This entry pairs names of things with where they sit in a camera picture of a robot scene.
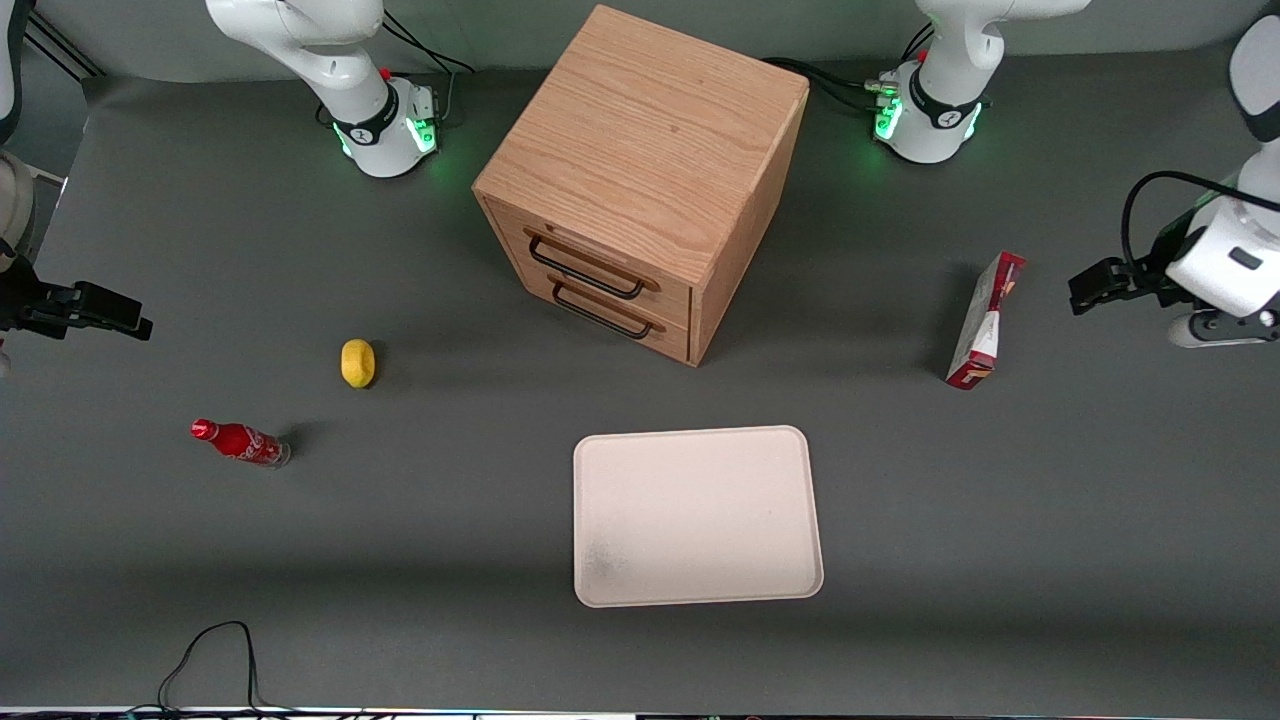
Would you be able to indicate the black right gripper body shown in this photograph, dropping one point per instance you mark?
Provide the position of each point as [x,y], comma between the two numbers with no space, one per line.
[22,303]

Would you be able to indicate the red cookie box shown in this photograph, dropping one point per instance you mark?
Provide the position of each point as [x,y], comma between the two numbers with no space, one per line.
[985,320]

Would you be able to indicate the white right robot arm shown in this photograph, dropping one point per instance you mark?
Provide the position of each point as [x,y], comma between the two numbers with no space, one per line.
[330,60]

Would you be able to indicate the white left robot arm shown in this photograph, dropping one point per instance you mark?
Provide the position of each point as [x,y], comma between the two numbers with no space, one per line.
[940,110]

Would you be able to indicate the beige plastic tray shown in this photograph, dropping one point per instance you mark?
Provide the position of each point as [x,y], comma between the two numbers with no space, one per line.
[695,520]

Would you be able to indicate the red cola bottle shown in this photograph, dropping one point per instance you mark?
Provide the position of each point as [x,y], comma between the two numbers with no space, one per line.
[240,441]

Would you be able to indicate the yellow lemon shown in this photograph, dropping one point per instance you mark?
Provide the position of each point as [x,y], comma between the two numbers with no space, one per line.
[358,363]

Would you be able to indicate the wooden drawer front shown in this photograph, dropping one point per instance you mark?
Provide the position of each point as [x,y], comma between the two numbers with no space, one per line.
[600,250]
[660,330]

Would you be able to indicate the wooden drawer cabinet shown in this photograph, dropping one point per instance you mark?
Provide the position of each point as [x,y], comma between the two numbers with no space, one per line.
[650,130]

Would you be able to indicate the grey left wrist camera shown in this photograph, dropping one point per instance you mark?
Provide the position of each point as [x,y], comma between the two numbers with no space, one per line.
[1215,330]

